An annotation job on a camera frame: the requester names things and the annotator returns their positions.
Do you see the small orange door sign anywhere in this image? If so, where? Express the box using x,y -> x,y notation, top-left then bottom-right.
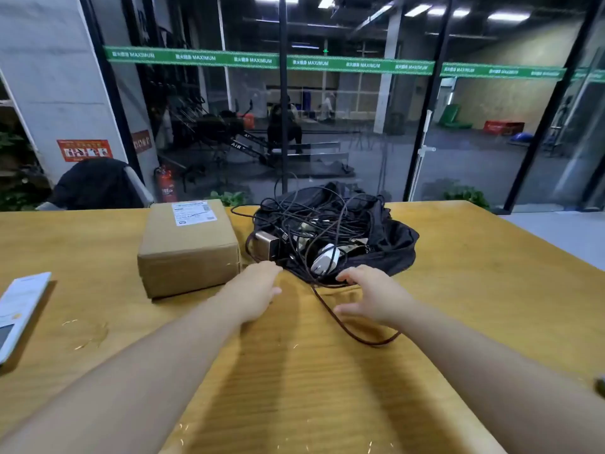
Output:
131,129 -> 153,154

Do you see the white plant shelf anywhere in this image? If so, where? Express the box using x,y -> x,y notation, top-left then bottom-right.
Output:
0,66 -> 53,212

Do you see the wooden table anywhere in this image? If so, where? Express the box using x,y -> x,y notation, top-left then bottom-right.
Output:
0,201 -> 605,454

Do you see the brown braided cable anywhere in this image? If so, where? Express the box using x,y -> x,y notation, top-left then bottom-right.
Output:
309,259 -> 403,348

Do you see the black fabric bag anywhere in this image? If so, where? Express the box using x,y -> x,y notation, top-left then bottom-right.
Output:
245,182 -> 420,287

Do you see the person's right forearm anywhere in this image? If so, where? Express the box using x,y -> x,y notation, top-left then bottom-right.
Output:
396,300 -> 605,454

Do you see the person's left forearm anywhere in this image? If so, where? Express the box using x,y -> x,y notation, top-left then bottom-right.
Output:
0,295 -> 251,454

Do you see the green gym mat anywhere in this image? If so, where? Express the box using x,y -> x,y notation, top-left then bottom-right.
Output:
437,103 -> 473,131

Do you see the black exercise machine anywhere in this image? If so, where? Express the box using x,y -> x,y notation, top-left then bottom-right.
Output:
188,98 -> 284,166

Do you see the red gym box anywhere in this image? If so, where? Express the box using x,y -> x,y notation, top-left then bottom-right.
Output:
481,120 -> 526,136

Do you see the brown cardboard box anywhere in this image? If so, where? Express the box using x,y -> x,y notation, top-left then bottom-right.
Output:
137,199 -> 243,300

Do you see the green leafy plant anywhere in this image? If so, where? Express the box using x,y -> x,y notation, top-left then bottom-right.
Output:
442,183 -> 492,211
207,189 -> 249,207

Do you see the grey chair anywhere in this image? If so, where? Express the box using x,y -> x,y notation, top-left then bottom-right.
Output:
35,165 -> 156,212

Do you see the white remote control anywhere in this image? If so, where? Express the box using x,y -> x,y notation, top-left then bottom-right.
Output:
0,272 -> 52,366

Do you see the green glass marking strip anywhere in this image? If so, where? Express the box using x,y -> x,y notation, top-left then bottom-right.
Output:
103,45 -> 605,83

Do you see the person's right hand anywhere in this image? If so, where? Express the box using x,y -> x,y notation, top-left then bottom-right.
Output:
332,265 -> 420,329

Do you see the tangle of black cables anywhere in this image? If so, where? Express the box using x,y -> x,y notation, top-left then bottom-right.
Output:
230,172 -> 393,284

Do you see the person's left hand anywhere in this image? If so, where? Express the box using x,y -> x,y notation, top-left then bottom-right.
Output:
217,260 -> 284,325

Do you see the orange wall safety sign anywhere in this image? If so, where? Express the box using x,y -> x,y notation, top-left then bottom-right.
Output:
56,139 -> 114,163

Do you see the red fire extinguisher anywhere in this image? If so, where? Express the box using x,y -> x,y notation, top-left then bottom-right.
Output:
153,165 -> 179,204

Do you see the white plug charger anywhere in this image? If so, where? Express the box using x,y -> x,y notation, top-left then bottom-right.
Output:
255,230 -> 282,260

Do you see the white glass door handle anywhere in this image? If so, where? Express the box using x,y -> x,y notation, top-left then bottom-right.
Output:
407,108 -> 437,202

